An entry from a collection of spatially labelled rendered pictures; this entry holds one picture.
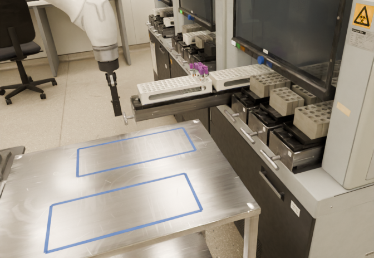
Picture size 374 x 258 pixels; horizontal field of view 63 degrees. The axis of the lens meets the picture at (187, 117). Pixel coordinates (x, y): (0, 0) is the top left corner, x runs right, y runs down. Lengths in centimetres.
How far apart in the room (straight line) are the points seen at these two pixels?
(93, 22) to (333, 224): 98
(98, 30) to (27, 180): 52
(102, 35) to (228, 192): 67
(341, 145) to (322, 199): 16
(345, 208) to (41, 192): 84
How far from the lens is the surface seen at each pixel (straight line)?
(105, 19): 111
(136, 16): 476
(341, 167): 95
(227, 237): 175
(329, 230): 106
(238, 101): 123
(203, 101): 126
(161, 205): 76
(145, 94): 121
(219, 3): 154
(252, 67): 140
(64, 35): 477
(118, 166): 90
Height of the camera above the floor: 135
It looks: 29 degrees down
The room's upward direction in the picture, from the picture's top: 4 degrees counter-clockwise
